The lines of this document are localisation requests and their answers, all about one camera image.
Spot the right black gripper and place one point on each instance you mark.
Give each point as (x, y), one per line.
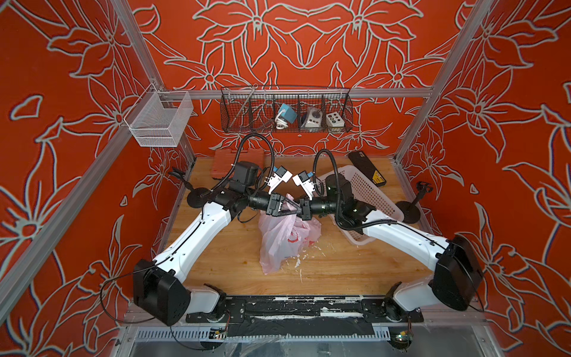
(304, 216)

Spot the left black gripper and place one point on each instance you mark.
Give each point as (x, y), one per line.
(277, 201)

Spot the pink plastic bag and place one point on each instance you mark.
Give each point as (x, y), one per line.
(285, 237)

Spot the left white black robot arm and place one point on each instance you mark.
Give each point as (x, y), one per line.
(158, 285)

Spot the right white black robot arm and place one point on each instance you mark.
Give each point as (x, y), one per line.
(455, 272)

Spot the white plastic basket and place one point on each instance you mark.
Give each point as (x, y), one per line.
(364, 190)

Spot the black box yellow label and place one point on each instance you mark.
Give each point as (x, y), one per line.
(362, 162)

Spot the orange tool case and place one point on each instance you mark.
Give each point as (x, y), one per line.
(223, 160)

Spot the white knob device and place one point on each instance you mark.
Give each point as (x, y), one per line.
(312, 120)

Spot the left black round stand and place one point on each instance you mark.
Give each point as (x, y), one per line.
(197, 196)

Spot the black round stand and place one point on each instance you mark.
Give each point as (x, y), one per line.
(411, 212)
(197, 196)

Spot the white button box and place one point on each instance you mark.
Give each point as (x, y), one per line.
(335, 122)

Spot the blue white device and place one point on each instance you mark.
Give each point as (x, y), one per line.
(285, 117)

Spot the right black round stand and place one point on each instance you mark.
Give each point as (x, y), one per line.
(411, 212)

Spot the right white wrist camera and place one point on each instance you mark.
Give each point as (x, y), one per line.
(304, 180)

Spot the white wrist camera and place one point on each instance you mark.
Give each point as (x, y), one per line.
(279, 175)
(304, 180)

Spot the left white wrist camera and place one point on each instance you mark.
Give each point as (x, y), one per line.
(279, 175)

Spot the black wire wall basket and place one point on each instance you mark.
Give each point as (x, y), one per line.
(246, 109)

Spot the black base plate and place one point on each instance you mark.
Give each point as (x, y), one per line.
(306, 317)

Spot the clear wire wall basket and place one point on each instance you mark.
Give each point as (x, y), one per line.
(160, 118)

